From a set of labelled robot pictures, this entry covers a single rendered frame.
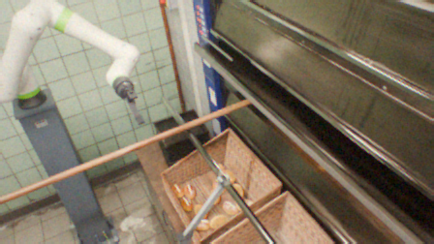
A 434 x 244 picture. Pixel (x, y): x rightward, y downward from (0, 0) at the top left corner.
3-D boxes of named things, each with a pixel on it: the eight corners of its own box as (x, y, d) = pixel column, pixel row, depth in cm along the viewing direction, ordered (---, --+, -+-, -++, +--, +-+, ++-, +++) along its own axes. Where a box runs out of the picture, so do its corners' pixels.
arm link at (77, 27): (66, 32, 194) (61, 36, 184) (77, 11, 191) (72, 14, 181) (134, 68, 205) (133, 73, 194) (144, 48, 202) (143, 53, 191)
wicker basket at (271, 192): (233, 160, 251) (230, 126, 234) (285, 220, 209) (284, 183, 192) (164, 191, 236) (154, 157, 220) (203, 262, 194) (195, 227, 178)
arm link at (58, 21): (20, 18, 180) (28, -4, 174) (32, 8, 190) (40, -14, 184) (60, 39, 185) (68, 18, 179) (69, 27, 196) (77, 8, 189)
